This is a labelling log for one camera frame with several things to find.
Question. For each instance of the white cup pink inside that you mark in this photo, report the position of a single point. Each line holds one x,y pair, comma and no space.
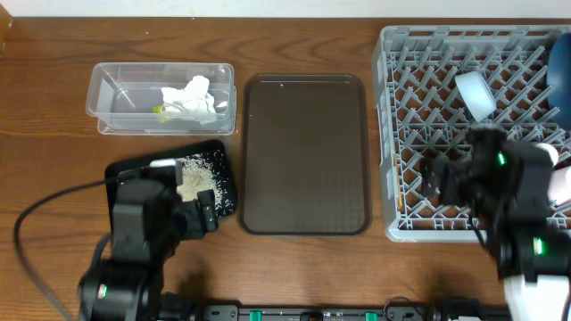
559,190

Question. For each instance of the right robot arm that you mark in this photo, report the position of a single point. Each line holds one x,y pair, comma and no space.
505,183

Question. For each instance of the light blue bowl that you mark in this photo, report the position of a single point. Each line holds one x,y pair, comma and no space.
476,95

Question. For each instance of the brown serving tray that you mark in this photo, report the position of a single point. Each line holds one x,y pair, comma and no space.
305,156

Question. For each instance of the clear plastic waste bin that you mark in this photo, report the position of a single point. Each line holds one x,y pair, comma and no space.
121,96

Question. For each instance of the yellow snack wrapper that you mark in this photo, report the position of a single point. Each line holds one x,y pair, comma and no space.
161,113

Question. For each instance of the wooden chopstick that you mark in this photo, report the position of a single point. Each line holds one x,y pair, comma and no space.
398,180

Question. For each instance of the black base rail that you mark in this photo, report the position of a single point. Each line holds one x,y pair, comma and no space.
396,309

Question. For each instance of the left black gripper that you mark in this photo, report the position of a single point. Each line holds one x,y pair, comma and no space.
188,214

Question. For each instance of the black tray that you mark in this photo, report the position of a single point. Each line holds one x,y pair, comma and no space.
114,169

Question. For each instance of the dark blue plate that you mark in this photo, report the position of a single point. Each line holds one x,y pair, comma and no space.
558,77

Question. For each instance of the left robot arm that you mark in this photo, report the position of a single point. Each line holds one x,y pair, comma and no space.
149,221

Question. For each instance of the white cup green inside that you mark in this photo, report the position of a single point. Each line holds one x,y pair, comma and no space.
552,151

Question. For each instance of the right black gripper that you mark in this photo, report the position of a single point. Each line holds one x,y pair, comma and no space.
456,172

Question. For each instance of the grey dishwasher rack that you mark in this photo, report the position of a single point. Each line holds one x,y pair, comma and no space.
421,113

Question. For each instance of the rice leftovers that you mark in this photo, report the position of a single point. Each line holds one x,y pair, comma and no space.
209,171

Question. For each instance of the white napkin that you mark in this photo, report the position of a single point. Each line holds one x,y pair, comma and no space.
193,101

